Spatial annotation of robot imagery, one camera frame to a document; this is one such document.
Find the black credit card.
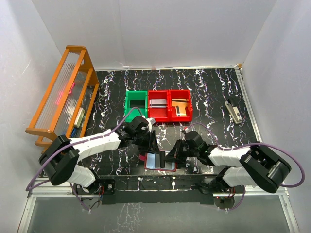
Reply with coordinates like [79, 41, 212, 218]
[159, 151, 171, 169]

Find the grey striped card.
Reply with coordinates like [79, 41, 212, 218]
[149, 99, 168, 108]

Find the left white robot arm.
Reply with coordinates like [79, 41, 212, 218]
[38, 116, 159, 192]

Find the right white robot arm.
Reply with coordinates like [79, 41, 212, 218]
[162, 131, 291, 193]

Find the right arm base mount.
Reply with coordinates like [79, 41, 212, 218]
[196, 179, 245, 211]

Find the beige box in rack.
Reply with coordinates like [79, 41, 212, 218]
[74, 107, 85, 128]

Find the red bin left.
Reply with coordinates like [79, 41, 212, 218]
[147, 90, 169, 123]

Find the black grey stapler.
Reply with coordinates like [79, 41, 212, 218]
[225, 98, 242, 124]

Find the red bin right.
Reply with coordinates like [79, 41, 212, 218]
[168, 90, 193, 123]

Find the orange patterned credit card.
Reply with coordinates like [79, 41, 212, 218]
[175, 104, 187, 117]

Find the red bin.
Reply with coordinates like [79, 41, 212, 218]
[168, 90, 193, 123]
[147, 90, 169, 123]

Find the orange wooden rack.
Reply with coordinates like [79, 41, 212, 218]
[26, 45, 100, 150]

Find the red leather card holder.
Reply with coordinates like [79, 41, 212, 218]
[139, 153, 177, 172]

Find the green plastic bin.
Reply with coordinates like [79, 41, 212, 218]
[124, 91, 148, 123]

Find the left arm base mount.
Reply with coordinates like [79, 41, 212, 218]
[70, 179, 116, 212]

